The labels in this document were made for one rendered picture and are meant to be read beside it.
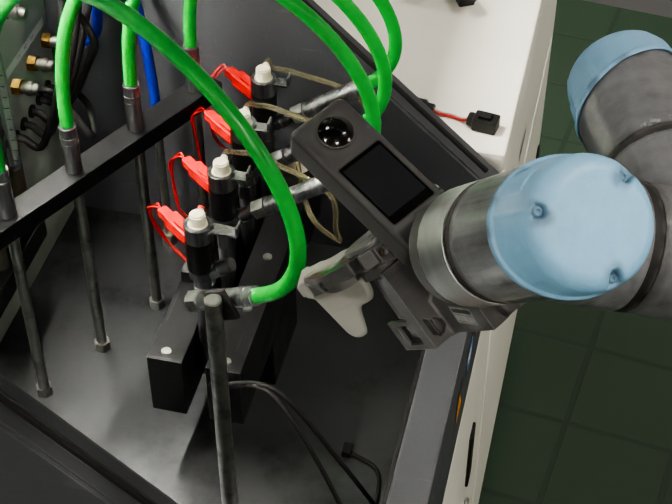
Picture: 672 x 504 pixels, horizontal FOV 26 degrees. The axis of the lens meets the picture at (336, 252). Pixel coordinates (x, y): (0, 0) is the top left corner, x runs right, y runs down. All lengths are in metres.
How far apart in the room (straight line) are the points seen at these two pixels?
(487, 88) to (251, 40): 0.33
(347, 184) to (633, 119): 0.18
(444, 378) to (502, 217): 0.75
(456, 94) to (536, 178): 1.06
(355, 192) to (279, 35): 0.73
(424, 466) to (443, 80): 0.58
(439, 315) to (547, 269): 0.21
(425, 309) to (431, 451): 0.51
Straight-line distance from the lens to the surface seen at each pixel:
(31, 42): 1.69
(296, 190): 1.45
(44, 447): 1.14
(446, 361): 1.52
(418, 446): 1.45
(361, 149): 0.93
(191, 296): 1.32
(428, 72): 1.84
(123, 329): 1.73
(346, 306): 1.02
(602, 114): 0.91
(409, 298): 0.94
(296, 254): 1.17
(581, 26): 3.69
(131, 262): 1.81
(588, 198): 0.75
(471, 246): 0.80
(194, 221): 1.40
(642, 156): 0.87
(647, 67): 0.93
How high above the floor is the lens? 2.07
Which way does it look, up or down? 44 degrees down
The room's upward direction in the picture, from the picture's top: straight up
